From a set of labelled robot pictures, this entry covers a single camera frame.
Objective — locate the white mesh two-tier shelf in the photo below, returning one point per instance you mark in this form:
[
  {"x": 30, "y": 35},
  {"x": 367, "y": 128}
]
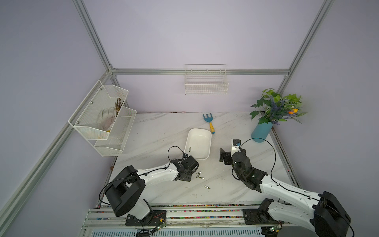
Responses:
[{"x": 84, "y": 120}]

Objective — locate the aluminium frame rails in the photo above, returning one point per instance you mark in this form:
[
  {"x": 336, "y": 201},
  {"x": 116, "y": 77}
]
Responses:
[{"x": 21, "y": 196}]

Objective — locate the white plastic storage box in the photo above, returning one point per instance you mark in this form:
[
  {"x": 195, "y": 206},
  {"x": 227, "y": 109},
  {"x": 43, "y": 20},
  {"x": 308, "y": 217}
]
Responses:
[{"x": 200, "y": 142}]

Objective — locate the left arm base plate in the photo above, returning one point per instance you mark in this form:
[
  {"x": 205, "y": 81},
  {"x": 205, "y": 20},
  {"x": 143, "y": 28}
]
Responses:
[{"x": 153, "y": 219}]

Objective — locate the blue toy rake yellow handle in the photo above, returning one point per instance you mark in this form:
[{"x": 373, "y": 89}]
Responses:
[{"x": 208, "y": 118}]

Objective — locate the green artificial plant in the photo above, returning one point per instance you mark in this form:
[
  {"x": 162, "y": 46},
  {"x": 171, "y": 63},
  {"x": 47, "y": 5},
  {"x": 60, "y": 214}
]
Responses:
[{"x": 274, "y": 108}]

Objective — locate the clear glass in shelf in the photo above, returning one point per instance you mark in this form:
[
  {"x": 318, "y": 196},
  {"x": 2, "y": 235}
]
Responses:
[{"x": 106, "y": 119}]

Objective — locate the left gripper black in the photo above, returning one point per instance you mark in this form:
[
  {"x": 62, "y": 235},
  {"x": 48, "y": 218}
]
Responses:
[{"x": 189, "y": 176}]

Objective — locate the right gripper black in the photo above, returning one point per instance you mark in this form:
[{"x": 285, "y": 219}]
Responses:
[{"x": 227, "y": 156}]

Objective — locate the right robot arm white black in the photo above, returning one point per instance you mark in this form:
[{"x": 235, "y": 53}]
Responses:
[{"x": 320, "y": 213}]

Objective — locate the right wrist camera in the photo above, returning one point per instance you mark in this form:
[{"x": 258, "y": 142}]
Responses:
[{"x": 236, "y": 142}]

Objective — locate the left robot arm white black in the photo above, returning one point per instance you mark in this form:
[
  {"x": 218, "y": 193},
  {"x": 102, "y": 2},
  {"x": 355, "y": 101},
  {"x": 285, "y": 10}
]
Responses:
[{"x": 123, "y": 192}]

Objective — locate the brown twigs in shelf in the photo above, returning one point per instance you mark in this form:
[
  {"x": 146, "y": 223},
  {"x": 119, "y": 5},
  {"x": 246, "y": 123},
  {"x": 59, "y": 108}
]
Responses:
[{"x": 118, "y": 105}]

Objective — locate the teal vase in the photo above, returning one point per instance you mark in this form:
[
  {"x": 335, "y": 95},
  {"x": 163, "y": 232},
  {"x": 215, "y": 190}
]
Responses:
[{"x": 261, "y": 132}]

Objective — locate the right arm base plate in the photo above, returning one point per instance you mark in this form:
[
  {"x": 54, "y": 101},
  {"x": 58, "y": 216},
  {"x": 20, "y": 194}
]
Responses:
[{"x": 258, "y": 217}]

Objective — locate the white wire wall basket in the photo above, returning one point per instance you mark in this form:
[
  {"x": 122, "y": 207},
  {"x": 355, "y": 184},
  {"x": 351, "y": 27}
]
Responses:
[{"x": 206, "y": 79}]

